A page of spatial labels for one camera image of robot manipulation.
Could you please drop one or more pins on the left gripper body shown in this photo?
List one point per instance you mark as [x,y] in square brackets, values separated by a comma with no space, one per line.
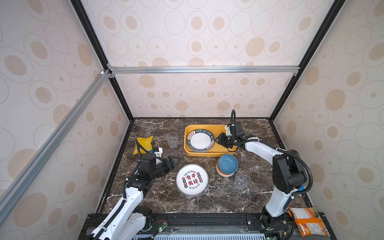
[159,169]

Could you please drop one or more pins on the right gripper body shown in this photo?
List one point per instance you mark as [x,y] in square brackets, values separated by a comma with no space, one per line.
[234,138]

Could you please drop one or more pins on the blue bowl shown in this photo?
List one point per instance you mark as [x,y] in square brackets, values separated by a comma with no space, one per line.
[228,164]

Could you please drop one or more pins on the plate dark green lettered rim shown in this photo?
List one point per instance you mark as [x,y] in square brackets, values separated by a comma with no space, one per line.
[200,140]

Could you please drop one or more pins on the orange white bowl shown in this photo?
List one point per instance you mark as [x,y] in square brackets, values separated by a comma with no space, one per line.
[222,173]

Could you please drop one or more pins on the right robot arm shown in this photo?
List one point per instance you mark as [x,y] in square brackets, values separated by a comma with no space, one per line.
[291,175]

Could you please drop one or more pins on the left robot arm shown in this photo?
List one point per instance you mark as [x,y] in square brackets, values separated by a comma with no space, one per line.
[124,222]

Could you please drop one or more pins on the yellow plastic bin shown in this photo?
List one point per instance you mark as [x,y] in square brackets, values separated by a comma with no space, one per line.
[217,150]

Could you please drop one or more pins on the clear cup near bin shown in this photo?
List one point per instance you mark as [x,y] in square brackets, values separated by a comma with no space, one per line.
[172,140]

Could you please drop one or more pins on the clear cup left front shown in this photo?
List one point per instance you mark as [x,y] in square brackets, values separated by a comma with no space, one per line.
[170,152]

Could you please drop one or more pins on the yellow snack bag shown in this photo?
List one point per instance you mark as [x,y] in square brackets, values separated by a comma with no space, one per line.
[145,145]

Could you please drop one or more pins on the clear cup right front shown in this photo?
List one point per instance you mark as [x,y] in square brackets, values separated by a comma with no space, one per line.
[242,180]

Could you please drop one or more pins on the orange snack packet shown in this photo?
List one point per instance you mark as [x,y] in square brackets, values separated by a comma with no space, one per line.
[309,222]

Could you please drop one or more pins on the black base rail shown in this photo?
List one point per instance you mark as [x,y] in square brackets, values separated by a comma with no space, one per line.
[227,223]

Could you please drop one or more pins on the horizontal aluminium rail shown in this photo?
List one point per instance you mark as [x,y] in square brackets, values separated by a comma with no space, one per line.
[204,70]

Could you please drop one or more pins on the diagonal aluminium rail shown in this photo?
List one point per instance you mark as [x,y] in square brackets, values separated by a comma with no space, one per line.
[21,184]

